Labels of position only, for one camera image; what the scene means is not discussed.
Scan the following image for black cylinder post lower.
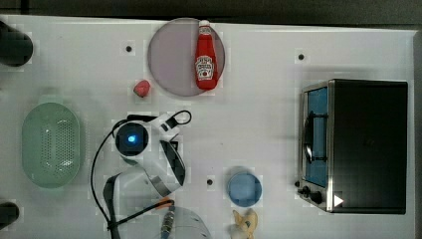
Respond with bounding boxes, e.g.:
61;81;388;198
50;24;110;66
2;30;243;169
0;202;20;229

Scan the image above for orange toy fruit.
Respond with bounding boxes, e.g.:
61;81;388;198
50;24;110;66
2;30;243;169
156;196;173;210

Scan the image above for red toy strawberry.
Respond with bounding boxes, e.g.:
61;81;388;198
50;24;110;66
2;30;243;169
133;80;150;98

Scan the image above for blue bowl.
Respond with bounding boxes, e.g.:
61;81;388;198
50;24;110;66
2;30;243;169
227;171;263;207

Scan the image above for green colander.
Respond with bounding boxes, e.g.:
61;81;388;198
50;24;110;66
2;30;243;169
22;103;81;188

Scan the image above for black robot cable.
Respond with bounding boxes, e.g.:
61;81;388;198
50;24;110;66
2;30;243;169
90;110;193;239

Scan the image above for yellow toy banana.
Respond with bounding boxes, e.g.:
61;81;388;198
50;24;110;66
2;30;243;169
230;208;258;239

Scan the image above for black toaster oven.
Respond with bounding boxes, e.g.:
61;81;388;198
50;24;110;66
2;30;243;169
295;79;408;214

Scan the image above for red ketchup bottle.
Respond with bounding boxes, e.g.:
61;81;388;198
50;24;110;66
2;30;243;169
194;20;218;91

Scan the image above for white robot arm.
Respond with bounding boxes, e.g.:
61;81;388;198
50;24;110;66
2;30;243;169
103;114;186;239

